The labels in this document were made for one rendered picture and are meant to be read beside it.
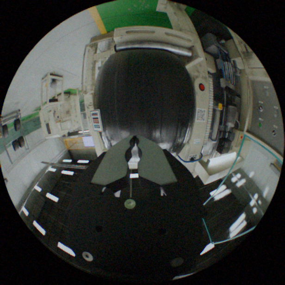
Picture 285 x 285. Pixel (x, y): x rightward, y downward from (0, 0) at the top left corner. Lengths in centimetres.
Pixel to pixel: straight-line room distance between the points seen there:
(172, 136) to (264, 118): 62
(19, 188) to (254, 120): 1206
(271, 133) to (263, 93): 22
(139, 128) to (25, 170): 1129
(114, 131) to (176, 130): 15
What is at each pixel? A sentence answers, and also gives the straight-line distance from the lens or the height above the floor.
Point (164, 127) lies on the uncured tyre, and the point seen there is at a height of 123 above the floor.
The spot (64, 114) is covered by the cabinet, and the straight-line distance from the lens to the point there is 456.
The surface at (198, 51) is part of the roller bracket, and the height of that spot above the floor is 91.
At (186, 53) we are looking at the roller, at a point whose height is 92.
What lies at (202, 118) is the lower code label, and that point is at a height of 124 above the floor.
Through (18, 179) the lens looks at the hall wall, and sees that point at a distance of 1122.
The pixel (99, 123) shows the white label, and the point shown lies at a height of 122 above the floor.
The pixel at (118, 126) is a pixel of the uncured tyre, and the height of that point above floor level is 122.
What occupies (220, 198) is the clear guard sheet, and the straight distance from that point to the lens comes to 93.
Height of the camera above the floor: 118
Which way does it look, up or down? 24 degrees up
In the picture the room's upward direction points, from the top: 178 degrees clockwise
